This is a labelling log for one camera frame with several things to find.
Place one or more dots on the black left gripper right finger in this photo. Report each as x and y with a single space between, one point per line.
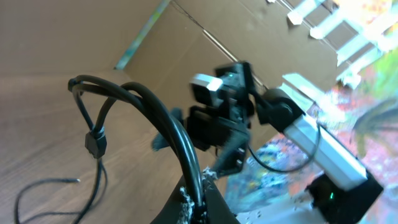
217 210

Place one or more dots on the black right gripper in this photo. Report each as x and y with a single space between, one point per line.
206 127

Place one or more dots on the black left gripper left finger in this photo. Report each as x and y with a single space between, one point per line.
178 208

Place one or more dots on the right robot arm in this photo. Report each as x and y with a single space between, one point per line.
343 192

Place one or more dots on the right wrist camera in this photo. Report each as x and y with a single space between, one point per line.
209 90

